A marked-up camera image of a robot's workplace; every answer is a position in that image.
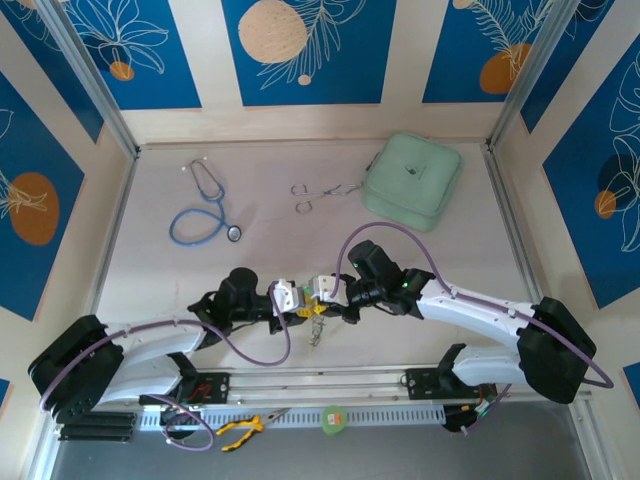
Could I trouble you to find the metal key holder plate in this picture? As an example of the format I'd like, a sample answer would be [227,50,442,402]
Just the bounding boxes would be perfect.
[305,315,330,352]

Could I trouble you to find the yellow handled pliers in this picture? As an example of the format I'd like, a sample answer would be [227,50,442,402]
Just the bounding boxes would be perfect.
[215,407,291,453]

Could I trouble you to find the aluminium table edge rail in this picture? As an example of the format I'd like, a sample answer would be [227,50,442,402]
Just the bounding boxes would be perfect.
[84,148,142,322]
[482,142,547,302]

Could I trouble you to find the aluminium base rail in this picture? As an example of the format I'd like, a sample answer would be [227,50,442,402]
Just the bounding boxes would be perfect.
[197,364,594,404]

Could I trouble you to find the aluminium frame post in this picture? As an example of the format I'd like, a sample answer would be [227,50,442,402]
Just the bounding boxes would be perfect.
[34,0,141,160]
[485,0,586,151]

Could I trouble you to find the black ribbed block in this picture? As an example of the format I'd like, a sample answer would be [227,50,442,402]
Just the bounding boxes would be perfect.
[58,412,137,443]

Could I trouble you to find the grey slotted cable duct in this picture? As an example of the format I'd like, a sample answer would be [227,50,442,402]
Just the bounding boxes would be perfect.
[137,403,447,432]

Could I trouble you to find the metal wire tongs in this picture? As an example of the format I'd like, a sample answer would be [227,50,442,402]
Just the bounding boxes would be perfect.
[291,182,362,215]

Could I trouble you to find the mint green zip pouch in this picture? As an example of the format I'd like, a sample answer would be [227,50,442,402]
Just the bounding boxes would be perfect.
[360,131,464,232]

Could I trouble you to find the blue stethoscope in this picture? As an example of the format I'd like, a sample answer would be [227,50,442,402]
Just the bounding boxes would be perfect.
[168,158,244,247]

